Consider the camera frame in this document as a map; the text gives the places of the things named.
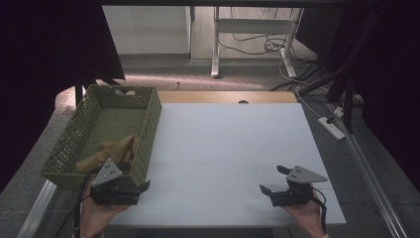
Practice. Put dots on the white plug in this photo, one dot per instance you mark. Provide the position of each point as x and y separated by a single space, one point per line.
338 111

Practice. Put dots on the white power strip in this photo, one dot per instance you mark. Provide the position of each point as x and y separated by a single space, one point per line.
331 128

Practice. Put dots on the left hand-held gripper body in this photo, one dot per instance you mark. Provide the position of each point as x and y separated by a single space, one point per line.
107 173

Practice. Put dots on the aluminium rail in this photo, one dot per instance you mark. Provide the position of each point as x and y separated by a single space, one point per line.
366 172
36 211

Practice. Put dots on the white desk frame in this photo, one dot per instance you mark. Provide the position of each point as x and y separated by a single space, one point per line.
254 25

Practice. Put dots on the person's right hand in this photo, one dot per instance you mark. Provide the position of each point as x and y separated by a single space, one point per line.
308 214

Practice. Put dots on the black metal stand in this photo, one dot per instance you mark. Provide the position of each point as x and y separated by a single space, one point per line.
346 66

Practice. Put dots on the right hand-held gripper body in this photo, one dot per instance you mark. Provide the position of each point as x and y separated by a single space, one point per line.
302 177

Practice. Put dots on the tan cloth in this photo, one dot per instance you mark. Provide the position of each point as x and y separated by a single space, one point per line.
114 150

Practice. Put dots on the white cabinet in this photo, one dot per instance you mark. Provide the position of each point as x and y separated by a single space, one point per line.
148 29

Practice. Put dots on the white table board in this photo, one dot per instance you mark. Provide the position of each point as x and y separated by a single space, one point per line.
231 148

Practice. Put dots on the green perforated plastic basket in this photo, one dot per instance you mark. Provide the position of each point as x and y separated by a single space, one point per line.
109 122

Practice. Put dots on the dark curtain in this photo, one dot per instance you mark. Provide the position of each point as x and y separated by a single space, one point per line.
396 82
39 66

